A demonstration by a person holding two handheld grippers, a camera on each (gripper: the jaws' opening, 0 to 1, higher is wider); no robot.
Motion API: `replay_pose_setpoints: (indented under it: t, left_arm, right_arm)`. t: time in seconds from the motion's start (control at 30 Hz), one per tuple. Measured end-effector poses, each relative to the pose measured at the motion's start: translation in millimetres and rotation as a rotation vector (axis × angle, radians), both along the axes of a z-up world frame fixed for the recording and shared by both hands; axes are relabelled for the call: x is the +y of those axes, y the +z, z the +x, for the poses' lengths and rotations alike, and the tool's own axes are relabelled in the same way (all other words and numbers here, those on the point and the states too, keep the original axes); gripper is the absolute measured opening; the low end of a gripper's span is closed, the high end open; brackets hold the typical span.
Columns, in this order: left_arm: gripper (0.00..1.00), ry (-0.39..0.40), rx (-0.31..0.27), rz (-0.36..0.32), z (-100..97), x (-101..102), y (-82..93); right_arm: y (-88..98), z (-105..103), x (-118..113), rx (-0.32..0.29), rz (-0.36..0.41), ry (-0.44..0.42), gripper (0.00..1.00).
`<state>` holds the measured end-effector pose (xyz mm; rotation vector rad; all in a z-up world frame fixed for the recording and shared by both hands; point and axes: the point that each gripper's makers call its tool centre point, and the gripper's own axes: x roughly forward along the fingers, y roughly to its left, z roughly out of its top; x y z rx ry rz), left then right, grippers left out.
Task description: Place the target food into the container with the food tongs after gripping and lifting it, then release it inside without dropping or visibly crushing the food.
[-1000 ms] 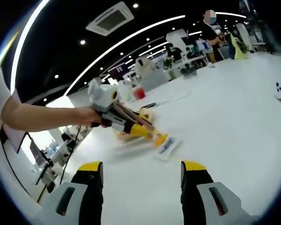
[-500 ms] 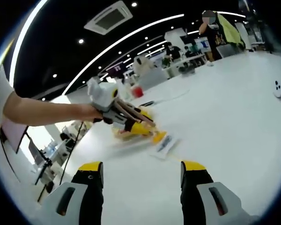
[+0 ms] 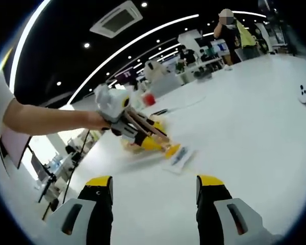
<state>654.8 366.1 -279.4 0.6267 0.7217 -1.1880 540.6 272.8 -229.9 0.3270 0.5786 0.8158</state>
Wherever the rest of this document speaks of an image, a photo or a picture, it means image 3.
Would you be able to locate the beige hexagonal container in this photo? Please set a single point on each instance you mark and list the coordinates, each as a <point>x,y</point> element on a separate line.
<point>128,148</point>

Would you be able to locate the large pink screen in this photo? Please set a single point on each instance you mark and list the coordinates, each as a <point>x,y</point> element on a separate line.
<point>15,145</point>

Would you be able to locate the ceiling light strip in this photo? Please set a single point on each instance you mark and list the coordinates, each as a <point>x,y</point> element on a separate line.
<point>188,18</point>
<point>28,33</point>

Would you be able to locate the small white object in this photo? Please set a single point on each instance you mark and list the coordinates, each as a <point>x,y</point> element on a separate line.
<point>228,67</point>

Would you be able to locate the white desk partition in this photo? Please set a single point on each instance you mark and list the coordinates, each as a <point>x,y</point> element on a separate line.
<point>168,85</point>

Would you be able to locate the dark wall display screen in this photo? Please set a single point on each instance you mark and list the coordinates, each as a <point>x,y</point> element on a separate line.
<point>123,76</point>

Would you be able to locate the red drink cup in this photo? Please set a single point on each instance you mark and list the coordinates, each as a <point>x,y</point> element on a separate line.
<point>149,99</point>

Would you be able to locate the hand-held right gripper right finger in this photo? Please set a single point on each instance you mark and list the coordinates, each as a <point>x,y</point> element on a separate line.
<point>210,219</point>

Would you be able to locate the clear grey food packet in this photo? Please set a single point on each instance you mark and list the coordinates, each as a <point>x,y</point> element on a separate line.
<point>181,158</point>

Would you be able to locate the yellow cloth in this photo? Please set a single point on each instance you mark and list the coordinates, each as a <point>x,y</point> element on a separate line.
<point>244,35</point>

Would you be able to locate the dark grey bowl-like object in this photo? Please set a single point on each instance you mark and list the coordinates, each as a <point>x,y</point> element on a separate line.
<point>202,76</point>

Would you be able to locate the ceiling air conditioner vent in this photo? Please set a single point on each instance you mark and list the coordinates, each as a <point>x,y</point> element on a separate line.
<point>117,19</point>

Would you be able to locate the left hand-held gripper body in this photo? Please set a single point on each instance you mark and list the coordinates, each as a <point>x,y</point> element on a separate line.
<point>114,104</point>

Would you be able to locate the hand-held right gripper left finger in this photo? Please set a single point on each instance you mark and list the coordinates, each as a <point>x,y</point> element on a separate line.
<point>99,219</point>

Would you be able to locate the pink food tongs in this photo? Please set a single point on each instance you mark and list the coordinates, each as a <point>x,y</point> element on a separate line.
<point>153,131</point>

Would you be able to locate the white smartphone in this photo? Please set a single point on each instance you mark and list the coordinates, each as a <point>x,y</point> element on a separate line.
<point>304,95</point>

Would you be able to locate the round ceiling spotlights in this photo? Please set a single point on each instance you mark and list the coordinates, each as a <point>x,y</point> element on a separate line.
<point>86,45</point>

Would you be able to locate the green potted plant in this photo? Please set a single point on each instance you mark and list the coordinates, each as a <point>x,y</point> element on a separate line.
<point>180,67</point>

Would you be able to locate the person's left hand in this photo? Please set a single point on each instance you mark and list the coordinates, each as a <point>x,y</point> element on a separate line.
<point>98,122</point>

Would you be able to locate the black oblong device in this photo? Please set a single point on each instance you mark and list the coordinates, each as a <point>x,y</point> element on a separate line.
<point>161,111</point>

